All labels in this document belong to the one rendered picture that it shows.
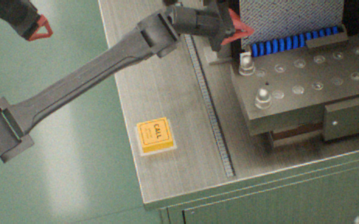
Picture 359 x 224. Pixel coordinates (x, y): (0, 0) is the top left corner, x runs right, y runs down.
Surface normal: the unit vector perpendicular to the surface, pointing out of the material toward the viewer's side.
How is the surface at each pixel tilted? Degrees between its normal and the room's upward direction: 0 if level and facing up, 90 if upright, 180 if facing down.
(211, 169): 0
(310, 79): 0
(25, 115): 36
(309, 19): 90
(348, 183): 90
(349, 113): 90
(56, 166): 0
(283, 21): 90
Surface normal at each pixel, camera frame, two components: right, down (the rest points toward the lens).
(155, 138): -0.09, -0.59
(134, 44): 0.36, -0.17
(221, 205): 0.22, 0.78
